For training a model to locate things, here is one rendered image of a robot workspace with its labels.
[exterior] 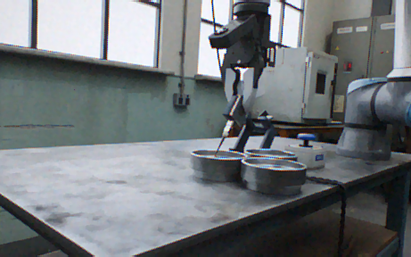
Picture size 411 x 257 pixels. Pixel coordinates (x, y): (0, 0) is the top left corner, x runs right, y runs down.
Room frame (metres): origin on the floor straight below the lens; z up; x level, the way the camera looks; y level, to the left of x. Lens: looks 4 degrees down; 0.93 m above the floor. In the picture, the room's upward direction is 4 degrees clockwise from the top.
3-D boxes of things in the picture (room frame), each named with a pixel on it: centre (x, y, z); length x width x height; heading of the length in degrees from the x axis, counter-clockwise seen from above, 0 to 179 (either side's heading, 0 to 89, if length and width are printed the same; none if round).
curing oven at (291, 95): (3.19, -0.80, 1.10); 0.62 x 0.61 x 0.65; 138
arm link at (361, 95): (1.04, -0.48, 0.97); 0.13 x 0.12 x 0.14; 24
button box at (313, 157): (0.80, -0.24, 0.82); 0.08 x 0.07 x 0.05; 138
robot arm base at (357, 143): (1.05, -0.48, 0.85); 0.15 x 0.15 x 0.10
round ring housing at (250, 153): (0.68, -0.13, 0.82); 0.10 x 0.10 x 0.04
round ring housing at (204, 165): (0.62, -0.03, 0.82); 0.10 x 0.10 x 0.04
